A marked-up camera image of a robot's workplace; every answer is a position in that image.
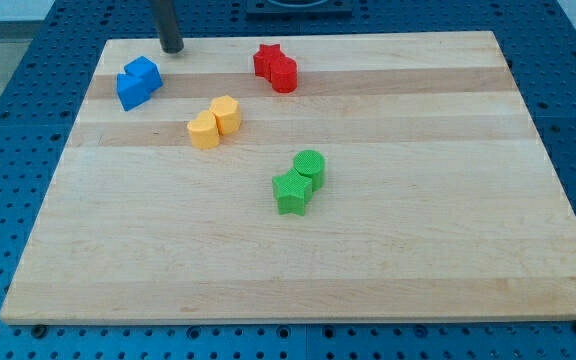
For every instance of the green star block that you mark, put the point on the green star block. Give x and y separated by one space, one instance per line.
292 192

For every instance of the green cylinder block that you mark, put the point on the green cylinder block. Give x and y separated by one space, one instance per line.
311 164

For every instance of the light wooden board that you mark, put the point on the light wooden board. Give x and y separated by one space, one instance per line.
440 202

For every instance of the yellow hexagon block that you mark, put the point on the yellow hexagon block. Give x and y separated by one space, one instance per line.
227 113

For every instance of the yellow heart block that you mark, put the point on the yellow heart block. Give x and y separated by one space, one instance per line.
203 131

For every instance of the red cylinder block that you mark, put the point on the red cylinder block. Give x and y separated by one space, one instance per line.
283 74

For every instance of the red star block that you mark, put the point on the red star block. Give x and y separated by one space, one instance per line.
263 58

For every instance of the blue angular block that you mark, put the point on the blue angular block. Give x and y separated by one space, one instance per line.
132 91

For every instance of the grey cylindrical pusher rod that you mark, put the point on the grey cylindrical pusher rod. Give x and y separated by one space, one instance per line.
166 23

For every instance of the blue cube block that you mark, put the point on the blue cube block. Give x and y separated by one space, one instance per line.
145 70

